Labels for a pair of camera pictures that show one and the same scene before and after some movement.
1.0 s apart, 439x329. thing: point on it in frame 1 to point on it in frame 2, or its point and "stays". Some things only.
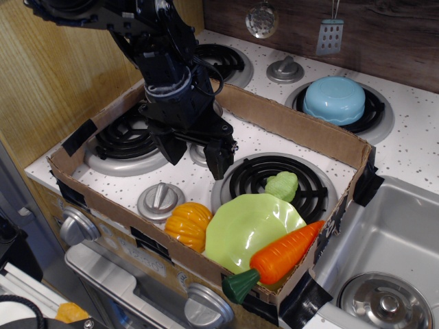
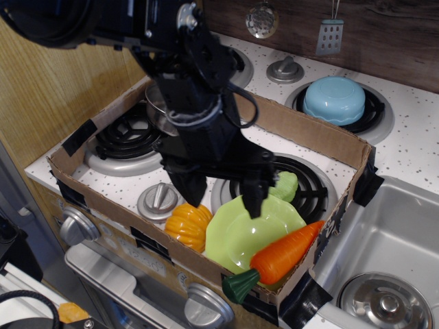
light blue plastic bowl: (335, 99) stays
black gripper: (182, 102) to (210, 114)
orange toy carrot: (273, 262) stays
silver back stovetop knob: (285, 71) stays
